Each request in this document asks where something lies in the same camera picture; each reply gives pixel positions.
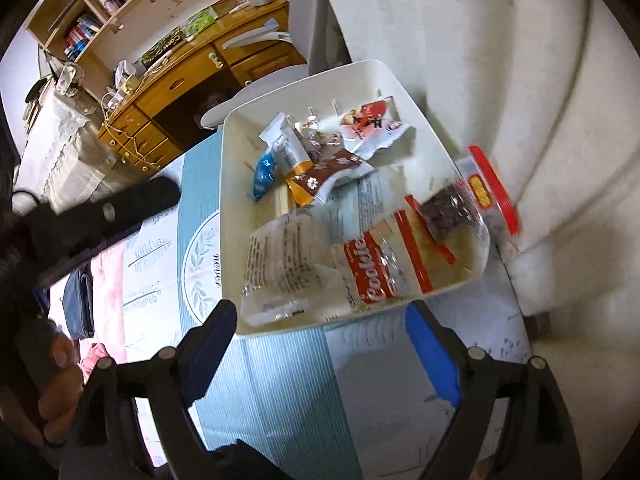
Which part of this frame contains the pink garment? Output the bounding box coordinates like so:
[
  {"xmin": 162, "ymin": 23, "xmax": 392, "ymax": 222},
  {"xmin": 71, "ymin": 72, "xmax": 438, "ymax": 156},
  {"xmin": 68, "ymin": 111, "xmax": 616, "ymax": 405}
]
[{"xmin": 80, "ymin": 342, "xmax": 108, "ymax": 376}]

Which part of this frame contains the floral fabric bag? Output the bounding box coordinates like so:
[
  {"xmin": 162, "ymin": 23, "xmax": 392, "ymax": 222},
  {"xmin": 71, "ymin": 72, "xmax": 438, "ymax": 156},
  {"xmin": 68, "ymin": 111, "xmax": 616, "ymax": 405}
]
[{"xmin": 55, "ymin": 62, "xmax": 86, "ymax": 98}]

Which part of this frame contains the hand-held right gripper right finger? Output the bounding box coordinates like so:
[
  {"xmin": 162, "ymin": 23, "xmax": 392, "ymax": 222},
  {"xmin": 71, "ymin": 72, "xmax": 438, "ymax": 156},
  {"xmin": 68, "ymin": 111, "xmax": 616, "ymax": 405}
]
[{"xmin": 405, "ymin": 304, "xmax": 581, "ymax": 480}]

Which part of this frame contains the wooden bookshelf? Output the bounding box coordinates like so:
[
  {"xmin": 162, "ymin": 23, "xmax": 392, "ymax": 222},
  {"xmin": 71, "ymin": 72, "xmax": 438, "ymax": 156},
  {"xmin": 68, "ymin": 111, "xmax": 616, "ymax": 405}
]
[{"xmin": 25, "ymin": 0, "xmax": 236, "ymax": 101}]

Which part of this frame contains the white plastic bin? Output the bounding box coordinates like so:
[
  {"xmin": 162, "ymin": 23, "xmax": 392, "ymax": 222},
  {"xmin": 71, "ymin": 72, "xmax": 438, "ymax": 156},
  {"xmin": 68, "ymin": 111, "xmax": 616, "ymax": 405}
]
[{"xmin": 218, "ymin": 59, "xmax": 491, "ymax": 337}]

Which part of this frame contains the red white cookie packet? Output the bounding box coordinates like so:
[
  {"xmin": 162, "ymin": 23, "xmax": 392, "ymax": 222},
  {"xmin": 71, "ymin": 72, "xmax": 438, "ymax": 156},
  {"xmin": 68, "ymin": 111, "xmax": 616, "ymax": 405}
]
[{"xmin": 342, "ymin": 210, "xmax": 436, "ymax": 313}]

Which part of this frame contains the orange white snack bar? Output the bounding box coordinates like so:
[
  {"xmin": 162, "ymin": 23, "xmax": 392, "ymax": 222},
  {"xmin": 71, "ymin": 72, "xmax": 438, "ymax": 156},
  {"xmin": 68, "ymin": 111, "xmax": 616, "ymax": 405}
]
[{"xmin": 259, "ymin": 111, "xmax": 323, "ymax": 207}]

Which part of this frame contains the white lace cover cloth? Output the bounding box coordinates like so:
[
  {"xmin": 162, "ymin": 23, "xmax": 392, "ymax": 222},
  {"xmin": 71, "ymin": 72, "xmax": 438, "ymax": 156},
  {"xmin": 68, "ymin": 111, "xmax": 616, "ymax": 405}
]
[{"xmin": 12, "ymin": 90, "xmax": 151, "ymax": 216}]

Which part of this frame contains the pink blanket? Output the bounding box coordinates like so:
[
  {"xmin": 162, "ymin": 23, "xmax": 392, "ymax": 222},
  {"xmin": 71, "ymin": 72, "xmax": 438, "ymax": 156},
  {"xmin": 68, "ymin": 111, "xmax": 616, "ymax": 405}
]
[{"xmin": 47, "ymin": 240, "xmax": 131, "ymax": 366}]

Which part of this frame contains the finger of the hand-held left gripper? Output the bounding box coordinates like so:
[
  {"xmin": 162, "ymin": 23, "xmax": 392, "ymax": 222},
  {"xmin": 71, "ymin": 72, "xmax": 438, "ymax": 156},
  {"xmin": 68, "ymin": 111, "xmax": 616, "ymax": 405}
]
[{"xmin": 20, "ymin": 178, "xmax": 181, "ymax": 286}]

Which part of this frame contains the white charger cable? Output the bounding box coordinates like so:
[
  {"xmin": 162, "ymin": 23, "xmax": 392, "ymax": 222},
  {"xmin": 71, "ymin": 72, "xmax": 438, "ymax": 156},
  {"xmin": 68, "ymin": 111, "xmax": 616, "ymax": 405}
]
[{"xmin": 100, "ymin": 87, "xmax": 151, "ymax": 171}]

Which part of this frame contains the grey office chair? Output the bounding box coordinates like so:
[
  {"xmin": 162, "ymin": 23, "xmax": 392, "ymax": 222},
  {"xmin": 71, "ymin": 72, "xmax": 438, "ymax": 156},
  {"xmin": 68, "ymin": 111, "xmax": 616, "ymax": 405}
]
[{"xmin": 200, "ymin": 0, "xmax": 361, "ymax": 131}]

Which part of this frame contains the light green packet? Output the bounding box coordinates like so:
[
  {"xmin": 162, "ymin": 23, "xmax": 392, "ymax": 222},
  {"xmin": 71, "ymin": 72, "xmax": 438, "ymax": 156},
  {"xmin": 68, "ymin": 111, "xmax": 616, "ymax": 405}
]
[{"xmin": 185, "ymin": 7, "xmax": 218, "ymax": 33}]

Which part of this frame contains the red snack packet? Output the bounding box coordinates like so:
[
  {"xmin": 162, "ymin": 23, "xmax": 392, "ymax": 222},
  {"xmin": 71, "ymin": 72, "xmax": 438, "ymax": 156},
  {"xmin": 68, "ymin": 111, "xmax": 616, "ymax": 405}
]
[{"xmin": 340, "ymin": 96, "xmax": 417, "ymax": 159}]

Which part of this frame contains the wooden desk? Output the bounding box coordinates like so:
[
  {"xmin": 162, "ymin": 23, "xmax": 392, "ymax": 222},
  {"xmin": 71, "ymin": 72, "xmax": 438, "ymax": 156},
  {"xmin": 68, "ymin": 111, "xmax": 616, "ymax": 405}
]
[{"xmin": 95, "ymin": 0, "xmax": 311, "ymax": 176}]

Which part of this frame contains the person's left hand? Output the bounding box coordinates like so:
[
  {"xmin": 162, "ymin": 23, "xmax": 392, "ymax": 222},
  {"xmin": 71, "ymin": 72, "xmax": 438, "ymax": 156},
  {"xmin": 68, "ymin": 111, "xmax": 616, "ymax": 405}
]
[{"xmin": 37, "ymin": 332, "xmax": 87, "ymax": 448}]

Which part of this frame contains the small blue snack packet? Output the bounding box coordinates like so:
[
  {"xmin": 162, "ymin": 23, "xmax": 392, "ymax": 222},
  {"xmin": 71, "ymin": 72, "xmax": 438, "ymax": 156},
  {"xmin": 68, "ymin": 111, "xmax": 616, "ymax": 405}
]
[{"xmin": 251, "ymin": 152, "xmax": 278, "ymax": 201}]

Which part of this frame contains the row of books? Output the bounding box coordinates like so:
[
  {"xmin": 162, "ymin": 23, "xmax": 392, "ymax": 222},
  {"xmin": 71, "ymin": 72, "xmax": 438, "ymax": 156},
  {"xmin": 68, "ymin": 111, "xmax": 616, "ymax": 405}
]
[{"xmin": 65, "ymin": 15, "xmax": 101, "ymax": 58}]

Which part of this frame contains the dark blue bag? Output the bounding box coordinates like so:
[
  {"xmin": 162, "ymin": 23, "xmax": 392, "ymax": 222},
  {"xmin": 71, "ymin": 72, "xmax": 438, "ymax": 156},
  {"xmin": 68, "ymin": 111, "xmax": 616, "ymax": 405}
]
[{"xmin": 62, "ymin": 270, "xmax": 96, "ymax": 341}]

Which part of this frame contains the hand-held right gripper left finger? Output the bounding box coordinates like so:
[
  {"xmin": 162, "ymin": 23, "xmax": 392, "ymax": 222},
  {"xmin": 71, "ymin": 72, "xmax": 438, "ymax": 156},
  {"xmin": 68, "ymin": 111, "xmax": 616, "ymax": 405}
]
[{"xmin": 60, "ymin": 300, "xmax": 238, "ymax": 480}]

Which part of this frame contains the clear red-edged snack packet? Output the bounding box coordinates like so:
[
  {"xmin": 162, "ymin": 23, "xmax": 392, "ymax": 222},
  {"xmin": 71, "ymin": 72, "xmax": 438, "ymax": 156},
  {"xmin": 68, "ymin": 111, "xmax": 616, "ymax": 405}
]
[{"xmin": 395, "ymin": 145, "xmax": 521, "ymax": 266}]

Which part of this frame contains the clear grey bread packet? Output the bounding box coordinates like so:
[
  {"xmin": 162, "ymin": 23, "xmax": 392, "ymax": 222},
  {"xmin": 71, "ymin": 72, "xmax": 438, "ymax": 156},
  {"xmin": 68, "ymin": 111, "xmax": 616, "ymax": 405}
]
[{"xmin": 239, "ymin": 205, "xmax": 351, "ymax": 328}]

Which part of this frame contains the clear packet brown snack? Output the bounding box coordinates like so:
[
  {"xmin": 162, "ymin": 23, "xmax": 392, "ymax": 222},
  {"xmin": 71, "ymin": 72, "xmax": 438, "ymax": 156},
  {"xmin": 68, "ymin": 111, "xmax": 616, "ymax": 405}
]
[{"xmin": 295, "ymin": 117, "xmax": 341, "ymax": 161}]

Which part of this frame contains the dark green snack bag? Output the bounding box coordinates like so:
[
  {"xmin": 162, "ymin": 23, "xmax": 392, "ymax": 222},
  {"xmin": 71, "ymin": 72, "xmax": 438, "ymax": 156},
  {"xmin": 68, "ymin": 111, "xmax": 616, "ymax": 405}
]
[{"xmin": 140, "ymin": 30, "xmax": 188, "ymax": 63}]

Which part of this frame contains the dark brown flowered packet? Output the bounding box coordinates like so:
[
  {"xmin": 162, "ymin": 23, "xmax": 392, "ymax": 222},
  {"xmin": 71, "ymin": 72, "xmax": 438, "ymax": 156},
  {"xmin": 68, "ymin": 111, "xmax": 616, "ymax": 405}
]
[{"xmin": 300, "ymin": 149, "xmax": 376, "ymax": 201}]

